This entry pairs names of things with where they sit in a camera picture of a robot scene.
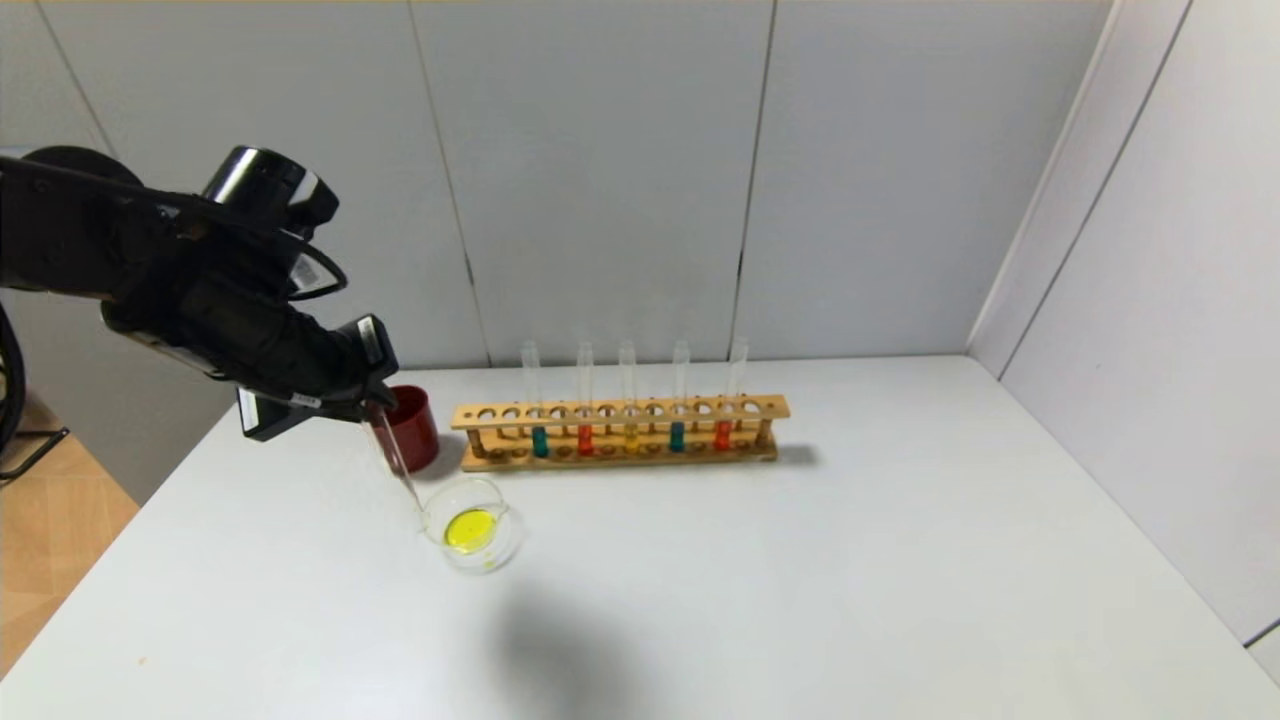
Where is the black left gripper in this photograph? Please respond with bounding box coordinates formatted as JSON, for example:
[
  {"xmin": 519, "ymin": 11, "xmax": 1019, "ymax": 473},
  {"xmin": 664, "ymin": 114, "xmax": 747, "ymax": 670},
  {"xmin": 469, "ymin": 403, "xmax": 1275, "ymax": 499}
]
[{"xmin": 272, "ymin": 313, "xmax": 400, "ymax": 423}]

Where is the glass tube with yellow pigment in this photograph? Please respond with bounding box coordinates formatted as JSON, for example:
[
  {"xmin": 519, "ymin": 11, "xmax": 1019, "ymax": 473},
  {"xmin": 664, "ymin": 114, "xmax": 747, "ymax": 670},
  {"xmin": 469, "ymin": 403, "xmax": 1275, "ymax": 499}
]
[
  {"xmin": 362, "ymin": 403, "xmax": 427, "ymax": 513},
  {"xmin": 618, "ymin": 340, "xmax": 642, "ymax": 456}
]

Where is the glass tube with blue pigment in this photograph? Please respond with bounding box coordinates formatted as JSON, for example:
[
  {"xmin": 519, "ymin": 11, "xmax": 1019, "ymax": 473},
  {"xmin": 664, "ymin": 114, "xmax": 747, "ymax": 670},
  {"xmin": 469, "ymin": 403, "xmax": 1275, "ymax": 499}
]
[
  {"xmin": 522, "ymin": 341, "xmax": 551, "ymax": 460},
  {"xmin": 668, "ymin": 341, "xmax": 692, "ymax": 454}
]

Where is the glass tube with red pigment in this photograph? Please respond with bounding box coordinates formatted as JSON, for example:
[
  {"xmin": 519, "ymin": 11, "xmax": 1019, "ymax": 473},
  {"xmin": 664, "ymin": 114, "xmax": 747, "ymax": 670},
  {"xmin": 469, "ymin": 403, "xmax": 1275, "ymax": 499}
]
[
  {"xmin": 713, "ymin": 337, "xmax": 750, "ymax": 452},
  {"xmin": 576, "ymin": 341, "xmax": 597, "ymax": 458}
]

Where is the wooden test tube rack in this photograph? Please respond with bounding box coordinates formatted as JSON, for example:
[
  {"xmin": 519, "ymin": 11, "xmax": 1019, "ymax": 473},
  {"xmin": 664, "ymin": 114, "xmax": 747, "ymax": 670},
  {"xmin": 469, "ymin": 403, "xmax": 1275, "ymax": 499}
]
[{"xmin": 452, "ymin": 394, "xmax": 791, "ymax": 473}]

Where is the dark red cup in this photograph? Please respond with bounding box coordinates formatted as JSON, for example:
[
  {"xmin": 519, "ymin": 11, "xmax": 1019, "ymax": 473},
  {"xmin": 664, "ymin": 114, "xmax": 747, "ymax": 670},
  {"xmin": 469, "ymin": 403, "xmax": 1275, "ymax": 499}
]
[{"xmin": 368, "ymin": 386, "xmax": 441, "ymax": 475}]

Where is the clear glass dish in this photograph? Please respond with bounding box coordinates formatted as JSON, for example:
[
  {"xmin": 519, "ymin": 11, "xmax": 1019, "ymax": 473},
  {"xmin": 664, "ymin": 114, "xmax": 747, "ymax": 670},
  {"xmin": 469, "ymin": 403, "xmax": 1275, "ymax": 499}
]
[{"xmin": 422, "ymin": 477, "xmax": 527, "ymax": 573}]

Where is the black metal frame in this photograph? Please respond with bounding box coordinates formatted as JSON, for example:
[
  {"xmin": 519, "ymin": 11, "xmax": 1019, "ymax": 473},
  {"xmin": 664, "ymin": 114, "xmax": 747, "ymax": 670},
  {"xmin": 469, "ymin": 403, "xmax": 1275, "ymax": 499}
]
[{"xmin": 0, "ymin": 426, "xmax": 72, "ymax": 486}]

